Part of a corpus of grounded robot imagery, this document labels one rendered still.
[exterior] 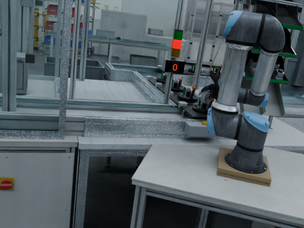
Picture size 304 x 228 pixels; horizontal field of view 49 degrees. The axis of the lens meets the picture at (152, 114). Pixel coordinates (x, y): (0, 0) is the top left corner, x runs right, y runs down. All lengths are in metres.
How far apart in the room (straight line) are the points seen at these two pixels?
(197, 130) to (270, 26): 0.66
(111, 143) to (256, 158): 0.67
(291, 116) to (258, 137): 1.60
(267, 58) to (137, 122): 0.70
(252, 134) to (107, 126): 0.70
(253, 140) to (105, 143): 0.69
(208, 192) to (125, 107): 0.83
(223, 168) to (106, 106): 0.80
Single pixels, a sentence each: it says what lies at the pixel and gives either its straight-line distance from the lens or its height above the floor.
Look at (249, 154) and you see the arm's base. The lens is 1.49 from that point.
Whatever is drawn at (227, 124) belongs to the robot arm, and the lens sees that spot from 1.45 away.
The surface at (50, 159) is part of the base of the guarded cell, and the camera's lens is 1.65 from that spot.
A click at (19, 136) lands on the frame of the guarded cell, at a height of 0.87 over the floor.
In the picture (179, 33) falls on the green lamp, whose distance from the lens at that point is 1.95.
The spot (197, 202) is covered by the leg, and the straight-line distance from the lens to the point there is 1.37.
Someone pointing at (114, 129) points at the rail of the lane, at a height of 0.91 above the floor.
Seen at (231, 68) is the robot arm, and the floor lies 1.32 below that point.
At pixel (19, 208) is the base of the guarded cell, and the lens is 1.79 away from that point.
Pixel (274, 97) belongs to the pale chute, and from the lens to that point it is 2.23.
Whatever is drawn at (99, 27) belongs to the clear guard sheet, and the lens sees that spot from 1.89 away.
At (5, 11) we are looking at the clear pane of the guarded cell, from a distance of 1.53.
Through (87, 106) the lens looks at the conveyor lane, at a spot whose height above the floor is 0.94.
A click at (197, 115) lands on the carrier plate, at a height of 0.97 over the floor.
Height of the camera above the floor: 1.49
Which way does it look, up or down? 17 degrees down
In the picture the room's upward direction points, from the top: 8 degrees clockwise
